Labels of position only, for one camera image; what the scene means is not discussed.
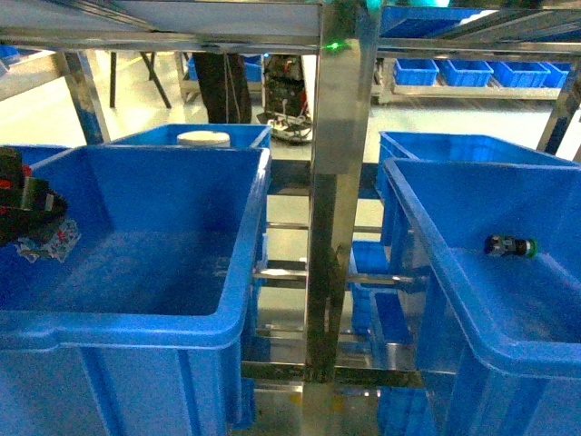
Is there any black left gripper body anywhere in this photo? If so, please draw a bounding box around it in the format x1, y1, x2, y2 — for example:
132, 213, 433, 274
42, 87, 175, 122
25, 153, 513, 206
1, 147, 67, 246

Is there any green push button switch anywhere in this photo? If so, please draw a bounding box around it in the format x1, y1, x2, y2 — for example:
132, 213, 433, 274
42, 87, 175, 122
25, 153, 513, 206
484, 234, 538, 258

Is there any steel left shelf rack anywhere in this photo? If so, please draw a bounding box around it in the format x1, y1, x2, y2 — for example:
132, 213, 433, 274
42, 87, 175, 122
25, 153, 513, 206
1, 1, 580, 435

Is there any blue bin center upper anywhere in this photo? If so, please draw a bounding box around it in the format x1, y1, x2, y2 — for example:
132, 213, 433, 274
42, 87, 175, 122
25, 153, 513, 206
1, 145, 271, 435

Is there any white round lid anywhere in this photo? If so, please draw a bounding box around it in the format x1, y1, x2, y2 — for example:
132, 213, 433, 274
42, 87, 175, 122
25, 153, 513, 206
176, 130, 231, 148

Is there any blue bin behind left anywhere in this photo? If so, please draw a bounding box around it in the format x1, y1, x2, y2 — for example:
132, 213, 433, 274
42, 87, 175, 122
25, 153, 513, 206
110, 124, 271, 149

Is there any person in dark trousers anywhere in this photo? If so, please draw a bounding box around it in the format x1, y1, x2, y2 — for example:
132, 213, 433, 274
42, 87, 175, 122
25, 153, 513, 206
192, 53, 252, 124

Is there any blue bin behind right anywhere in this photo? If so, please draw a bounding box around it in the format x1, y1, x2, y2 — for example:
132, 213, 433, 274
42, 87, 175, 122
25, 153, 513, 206
375, 131, 576, 199

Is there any large blue bin right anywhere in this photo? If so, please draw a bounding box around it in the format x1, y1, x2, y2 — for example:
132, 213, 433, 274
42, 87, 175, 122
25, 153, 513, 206
384, 158, 580, 435

